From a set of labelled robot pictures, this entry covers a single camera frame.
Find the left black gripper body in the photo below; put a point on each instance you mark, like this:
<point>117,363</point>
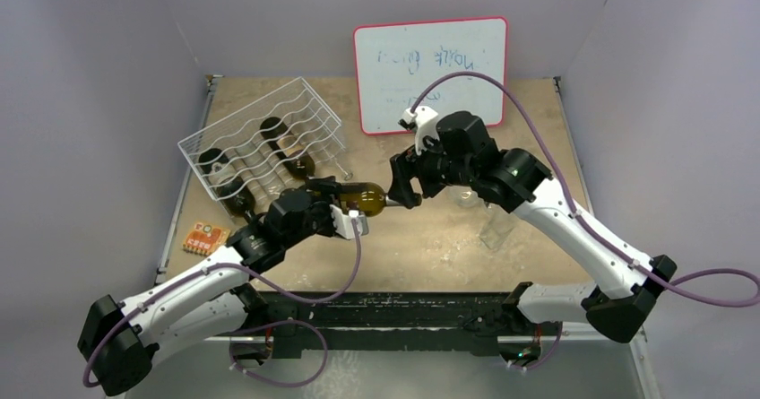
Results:
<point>321,216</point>

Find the red framed whiteboard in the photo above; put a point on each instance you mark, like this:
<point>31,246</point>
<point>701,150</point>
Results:
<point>429,62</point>

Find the white wire wine rack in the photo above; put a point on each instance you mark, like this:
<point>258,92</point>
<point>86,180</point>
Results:
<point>238,134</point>

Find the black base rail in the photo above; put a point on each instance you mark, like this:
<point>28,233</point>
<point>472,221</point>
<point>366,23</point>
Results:
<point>481,323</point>

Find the clear bottle right front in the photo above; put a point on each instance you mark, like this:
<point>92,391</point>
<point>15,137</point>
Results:
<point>498,227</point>

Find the dark bottle white label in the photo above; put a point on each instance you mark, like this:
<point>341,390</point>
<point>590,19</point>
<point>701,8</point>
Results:
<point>227,184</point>

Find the clear bottle silver cap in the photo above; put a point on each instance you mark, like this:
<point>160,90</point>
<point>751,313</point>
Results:
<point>464,197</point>

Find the orange card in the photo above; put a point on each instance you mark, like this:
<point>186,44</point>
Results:
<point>204,238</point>

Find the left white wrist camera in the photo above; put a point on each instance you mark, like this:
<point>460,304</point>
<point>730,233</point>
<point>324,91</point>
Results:
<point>350,225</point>

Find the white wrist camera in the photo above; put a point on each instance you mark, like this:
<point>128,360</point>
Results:
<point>350,225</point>
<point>422,123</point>

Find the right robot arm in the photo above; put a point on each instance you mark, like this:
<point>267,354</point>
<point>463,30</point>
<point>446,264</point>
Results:
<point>457,150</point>

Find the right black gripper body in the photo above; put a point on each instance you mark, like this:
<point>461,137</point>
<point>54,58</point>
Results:
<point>407,169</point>

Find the clear square glass bottle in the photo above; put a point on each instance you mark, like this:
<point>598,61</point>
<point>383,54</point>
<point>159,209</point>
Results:
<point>263,182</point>

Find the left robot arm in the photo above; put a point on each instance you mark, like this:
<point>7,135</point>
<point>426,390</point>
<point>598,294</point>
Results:
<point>122,340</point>

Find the clear bottle back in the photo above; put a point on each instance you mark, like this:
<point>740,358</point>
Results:
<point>330,160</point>

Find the dark bottle brown label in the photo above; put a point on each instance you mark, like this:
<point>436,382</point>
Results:
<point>287,148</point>

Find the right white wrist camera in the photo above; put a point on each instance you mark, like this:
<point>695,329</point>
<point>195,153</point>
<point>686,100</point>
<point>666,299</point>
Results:
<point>422,123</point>

